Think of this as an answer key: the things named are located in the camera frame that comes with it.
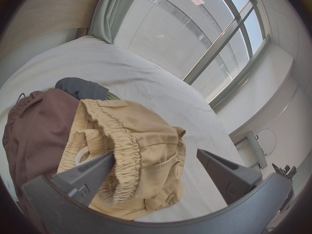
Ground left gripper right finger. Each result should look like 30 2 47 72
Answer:
196 148 263 206

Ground bed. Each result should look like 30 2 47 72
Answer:
0 0 244 223

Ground pale green curtain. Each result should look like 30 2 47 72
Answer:
91 0 144 45

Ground dark blue garment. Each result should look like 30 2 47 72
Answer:
55 77 110 101

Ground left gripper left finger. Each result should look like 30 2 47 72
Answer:
52 152 116 207

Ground beige shorts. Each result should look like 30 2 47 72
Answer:
57 99 187 221

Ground window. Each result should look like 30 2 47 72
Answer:
113 0 271 110

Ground brown shorts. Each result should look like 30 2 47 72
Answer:
2 88 82 231

